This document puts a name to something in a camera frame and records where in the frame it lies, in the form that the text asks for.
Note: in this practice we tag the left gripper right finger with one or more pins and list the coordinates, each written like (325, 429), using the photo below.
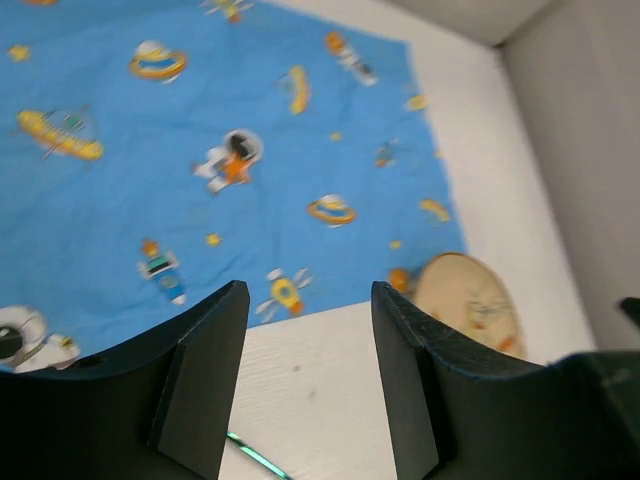
(457, 409)

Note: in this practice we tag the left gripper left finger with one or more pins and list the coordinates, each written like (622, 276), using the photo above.
(156, 406)

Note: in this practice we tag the iridescent rainbow knife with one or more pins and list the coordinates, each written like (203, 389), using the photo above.
(257, 457)

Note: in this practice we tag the beige bird-pattern plate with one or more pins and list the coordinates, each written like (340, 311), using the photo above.
(464, 293)

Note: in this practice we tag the blue space-print placemat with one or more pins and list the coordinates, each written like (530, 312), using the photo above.
(152, 151)

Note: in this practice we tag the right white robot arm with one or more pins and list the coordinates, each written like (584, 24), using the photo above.
(630, 307)

